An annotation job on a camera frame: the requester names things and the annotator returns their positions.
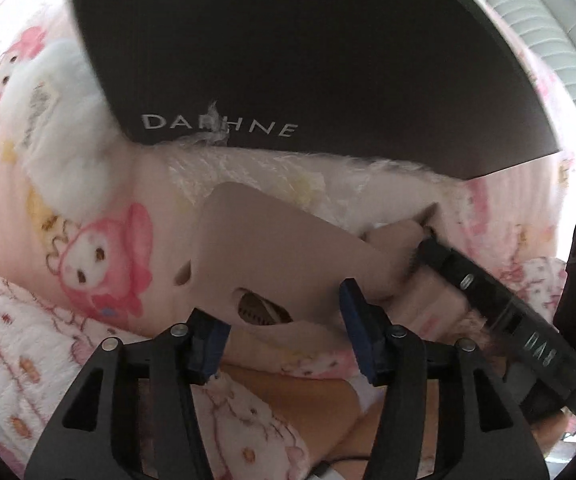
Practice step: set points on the beige cardboard piece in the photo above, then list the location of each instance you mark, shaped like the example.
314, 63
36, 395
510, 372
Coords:
278, 250

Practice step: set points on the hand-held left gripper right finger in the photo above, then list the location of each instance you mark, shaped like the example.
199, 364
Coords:
357, 332

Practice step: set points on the pink printed blanket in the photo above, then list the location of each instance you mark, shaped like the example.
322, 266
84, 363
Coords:
108, 270

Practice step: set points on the person's pink printed pyjama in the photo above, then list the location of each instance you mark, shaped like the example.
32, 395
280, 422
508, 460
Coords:
18, 360

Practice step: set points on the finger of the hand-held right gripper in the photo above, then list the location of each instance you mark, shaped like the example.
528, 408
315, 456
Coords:
462, 280

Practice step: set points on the white fluffy plush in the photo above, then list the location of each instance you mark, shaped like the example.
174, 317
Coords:
68, 160

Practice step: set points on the person's bare leg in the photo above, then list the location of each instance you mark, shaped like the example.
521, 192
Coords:
318, 410

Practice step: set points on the ribbed plastic panel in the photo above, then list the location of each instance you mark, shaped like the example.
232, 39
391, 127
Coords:
532, 25

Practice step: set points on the black cardboard box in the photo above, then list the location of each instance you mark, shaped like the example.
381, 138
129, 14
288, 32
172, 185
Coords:
293, 50

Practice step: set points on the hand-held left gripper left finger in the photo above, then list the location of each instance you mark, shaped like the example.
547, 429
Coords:
213, 345

